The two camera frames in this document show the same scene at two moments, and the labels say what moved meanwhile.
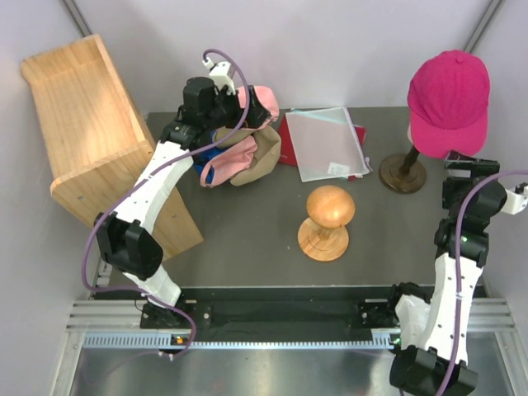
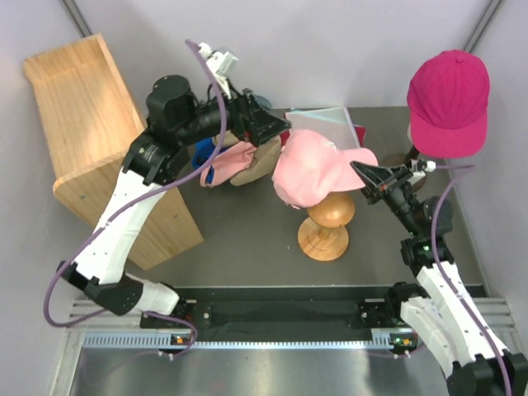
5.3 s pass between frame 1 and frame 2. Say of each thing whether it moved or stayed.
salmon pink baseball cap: stayed
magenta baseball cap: stayed
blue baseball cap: stayed
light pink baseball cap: moved
